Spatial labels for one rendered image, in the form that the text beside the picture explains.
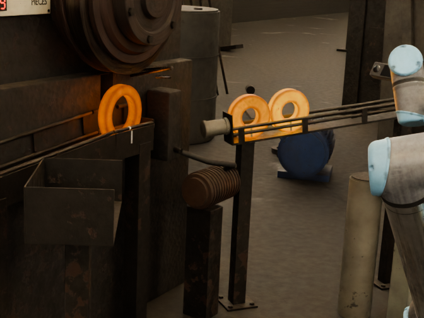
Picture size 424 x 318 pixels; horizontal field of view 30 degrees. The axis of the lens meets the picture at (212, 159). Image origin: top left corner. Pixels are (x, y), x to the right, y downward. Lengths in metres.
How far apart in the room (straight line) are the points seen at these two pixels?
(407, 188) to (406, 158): 0.07
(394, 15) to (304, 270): 2.13
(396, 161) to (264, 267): 1.74
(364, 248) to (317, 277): 0.47
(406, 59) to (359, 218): 0.76
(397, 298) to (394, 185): 1.26
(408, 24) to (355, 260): 2.32
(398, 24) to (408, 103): 2.76
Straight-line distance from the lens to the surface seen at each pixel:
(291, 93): 2.80
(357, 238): 2.81
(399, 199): 1.69
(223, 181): 2.69
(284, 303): 3.01
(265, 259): 3.40
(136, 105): 2.53
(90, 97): 2.46
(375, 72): 2.46
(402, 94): 2.22
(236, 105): 2.71
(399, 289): 2.87
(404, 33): 4.90
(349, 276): 2.87
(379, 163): 1.65
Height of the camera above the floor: 1.25
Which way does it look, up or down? 15 degrees down
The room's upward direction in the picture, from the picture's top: 3 degrees clockwise
